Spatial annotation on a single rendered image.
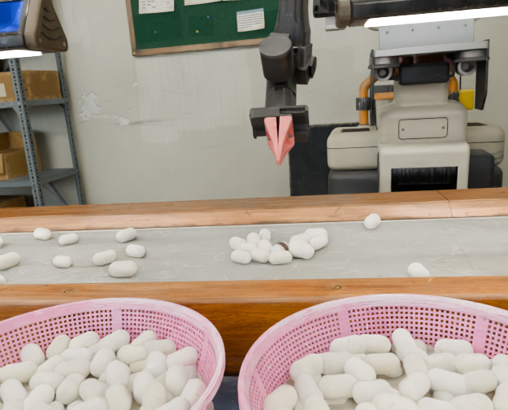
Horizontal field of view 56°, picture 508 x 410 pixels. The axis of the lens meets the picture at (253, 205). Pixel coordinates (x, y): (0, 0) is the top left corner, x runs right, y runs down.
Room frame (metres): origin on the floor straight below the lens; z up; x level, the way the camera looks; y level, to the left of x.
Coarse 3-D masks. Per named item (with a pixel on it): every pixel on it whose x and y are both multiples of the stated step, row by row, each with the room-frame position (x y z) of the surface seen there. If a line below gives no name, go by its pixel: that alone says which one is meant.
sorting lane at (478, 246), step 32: (288, 224) 0.81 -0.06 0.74; (320, 224) 0.80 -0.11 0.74; (352, 224) 0.78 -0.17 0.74; (384, 224) 0.77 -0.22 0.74; (416, 224) 0.76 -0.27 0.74; (448, 224) 0.75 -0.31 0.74; (480, 224) 0.73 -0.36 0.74; (32, 256) 0.73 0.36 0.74; (128, 256) 0.70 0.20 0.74; (160, 256) 0.69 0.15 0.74; (192, 256) 0.68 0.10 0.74; (224, 256) 0.67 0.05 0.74; (320, 256) 0.64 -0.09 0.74; (352, 256) 0.63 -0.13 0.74; (384, 256) 0.62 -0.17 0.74; (416, 256) 0.61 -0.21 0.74; (448, 256) 0.60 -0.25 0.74; (480, 256) 0.59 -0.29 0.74
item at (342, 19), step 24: (336, 0) 0.58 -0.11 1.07; (360, 0) 0.55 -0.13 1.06; (384, 0) 0.54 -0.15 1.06; (408, 0) 0.54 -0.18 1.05; (432, 0) 0.54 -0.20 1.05; (456, 0) 0.53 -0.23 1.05; (480, 0) 0.53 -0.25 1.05; (504, 0) 0.53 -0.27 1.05; (336, 24) 0.60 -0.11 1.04; (360, 24) 0.60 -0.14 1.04
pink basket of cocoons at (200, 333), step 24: (48, 312) 0.46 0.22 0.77; (72, 312) 0.47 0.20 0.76; (120, 312) 0.47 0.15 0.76; (144, 312) 0.46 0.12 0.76; (168, 312) 0.45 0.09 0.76; (192, 312) 0.43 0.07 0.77; (24, 336) 0.44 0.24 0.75; (48, 336) 0.45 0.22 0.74; (72, 336) 0.46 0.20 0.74; (168, 336) 0.44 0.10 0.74; (192, 336) 0.42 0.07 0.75; (216, 336) 0.38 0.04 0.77; (0, 360) 0.42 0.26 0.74; (216, 360) 0.36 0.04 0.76; (216, 384) 0.31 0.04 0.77; (192, 408) 0.28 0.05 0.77
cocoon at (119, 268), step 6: (114, 264) 0.61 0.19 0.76; (120, 264) 0.61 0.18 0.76; (126, 264) 0.61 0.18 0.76; (132, 264) 0.61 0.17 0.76; (114, 270) 0.61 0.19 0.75; (120, 270) 0.61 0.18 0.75; (126, 270) 0.61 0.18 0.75; (132, 270) 0.61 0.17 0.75; (114, 276) 0.61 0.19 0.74; (120, 276) 0.61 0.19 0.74; (126, 276) 0.61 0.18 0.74
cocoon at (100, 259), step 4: (100, 252) 0.67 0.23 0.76; (104, 252) 0.67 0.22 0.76; (108, 252) 0.67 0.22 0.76; (112, 252) 0.67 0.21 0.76; (96, 256) 0.66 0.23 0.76; (100, 256) 0.66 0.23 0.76; (104, 256) 0.66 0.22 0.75; (108, 256) 0.67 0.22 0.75; (112, 256) 0.67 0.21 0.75; (96, 260) 0.66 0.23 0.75; (100, 260) 0.66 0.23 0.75; (104, 260) 0.66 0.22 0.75; (108, 260) 0.67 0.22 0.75; (112, 260) 0.67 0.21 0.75; (96, 264) 0.66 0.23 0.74; (100, 264) 0.66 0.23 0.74
